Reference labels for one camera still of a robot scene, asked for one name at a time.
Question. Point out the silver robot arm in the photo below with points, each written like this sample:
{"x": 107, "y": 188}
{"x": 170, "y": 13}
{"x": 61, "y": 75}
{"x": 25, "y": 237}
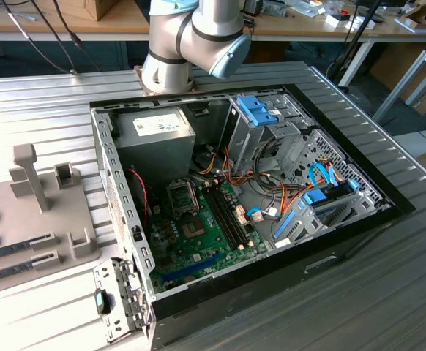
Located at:
{"x": 205, "y": 36}

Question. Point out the CPU socket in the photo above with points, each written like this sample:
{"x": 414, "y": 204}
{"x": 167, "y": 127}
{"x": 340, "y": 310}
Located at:
{"x": 193, "y": 228}

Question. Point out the black RAM slot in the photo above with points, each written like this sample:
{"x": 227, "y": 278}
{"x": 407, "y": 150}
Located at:
{"x": 223, "y": 215}
{"x": 233, "y": 212}

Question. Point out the silver metal drive cage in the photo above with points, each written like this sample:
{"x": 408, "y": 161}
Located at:
{"x": 242, "y": 142}

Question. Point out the beige board connector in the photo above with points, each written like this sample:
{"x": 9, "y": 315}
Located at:
{"x": 241, "y": 215}

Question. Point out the grey power supply unit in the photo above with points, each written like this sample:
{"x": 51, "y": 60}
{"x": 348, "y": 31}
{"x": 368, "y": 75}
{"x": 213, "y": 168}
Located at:
{"x": 154, "y": 157}

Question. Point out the green motherboard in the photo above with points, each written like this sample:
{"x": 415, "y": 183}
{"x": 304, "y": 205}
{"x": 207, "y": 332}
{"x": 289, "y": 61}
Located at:
{"x": 194, "y": 252}

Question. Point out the blue expansion slot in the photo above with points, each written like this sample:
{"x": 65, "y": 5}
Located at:
{"x": 191, "y": 267}

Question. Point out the hard disk in blue carrier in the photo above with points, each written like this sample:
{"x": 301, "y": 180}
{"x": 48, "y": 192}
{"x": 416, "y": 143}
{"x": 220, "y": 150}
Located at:
{"x": 313, "y": 197}

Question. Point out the grey metal disk bay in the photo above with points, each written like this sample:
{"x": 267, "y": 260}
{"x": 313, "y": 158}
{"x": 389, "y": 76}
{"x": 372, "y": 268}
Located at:
{"x": 304, "y": 223}

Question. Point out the silver coin battery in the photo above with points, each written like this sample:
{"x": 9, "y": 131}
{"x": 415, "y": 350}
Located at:
{"x": 189, "y": 278}

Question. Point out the black open PC case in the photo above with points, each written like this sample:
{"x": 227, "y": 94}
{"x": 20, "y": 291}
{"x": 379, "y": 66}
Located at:
{"x": 235, "y": 292}

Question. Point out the grey parts rack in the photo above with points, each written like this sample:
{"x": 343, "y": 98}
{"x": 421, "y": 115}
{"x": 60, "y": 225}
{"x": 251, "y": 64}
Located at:
{"x": 52, "y": 215}

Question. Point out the wooden desk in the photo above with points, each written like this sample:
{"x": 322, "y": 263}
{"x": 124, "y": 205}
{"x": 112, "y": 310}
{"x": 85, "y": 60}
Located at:
{"x": 125, "y": 27}
{"x": 290, "y": 25}

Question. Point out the black blue case latch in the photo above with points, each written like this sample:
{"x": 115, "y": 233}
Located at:
{"x": 100, "y": 301}

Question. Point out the grey metal box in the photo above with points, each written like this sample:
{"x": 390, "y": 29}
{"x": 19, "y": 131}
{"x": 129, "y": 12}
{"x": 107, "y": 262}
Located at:
{"x": 275, "y": 9}

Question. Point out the small white box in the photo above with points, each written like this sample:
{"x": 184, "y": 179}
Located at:
{"x": 332, "y": 21}

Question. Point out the black tripod stand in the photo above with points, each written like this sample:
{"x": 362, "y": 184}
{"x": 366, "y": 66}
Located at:
{"x": 359, "y": 34}

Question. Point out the flat white box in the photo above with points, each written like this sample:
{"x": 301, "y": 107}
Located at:
{"x": 363, "y": 25}

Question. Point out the dark RAM stick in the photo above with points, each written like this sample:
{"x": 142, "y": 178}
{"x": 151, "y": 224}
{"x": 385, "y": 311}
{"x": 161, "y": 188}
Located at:
{"x": 4, "y": 248}
{"x": 4, "y": 272}

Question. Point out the open cardboard box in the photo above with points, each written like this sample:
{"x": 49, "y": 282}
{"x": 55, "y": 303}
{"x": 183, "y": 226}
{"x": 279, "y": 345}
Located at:
{"x": 418, "y": 14}

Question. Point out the blue plastic drive bracket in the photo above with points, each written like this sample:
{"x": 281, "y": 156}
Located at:
{"x": 257, "y": 109}

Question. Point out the blue plastic rail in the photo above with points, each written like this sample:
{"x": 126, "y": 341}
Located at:
{"x": 284, "y": 225}

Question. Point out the aluminium profile frame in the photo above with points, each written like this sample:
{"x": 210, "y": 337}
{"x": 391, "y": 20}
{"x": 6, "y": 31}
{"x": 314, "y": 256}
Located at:
{"x": 400, "y": 87}

